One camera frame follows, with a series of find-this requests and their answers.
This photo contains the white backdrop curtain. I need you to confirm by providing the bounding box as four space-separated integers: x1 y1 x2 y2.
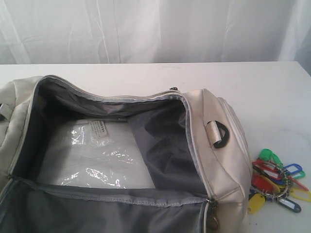
0 0 311 64

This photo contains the bunch of colourful key tags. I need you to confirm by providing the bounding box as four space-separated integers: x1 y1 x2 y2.
247 149 311 214

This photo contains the clear plastic wrapped package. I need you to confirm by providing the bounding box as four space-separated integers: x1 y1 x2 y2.
36 119 155 189

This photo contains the cream fabric duffel bag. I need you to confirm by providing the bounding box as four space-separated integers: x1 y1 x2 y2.
0 75 252 233

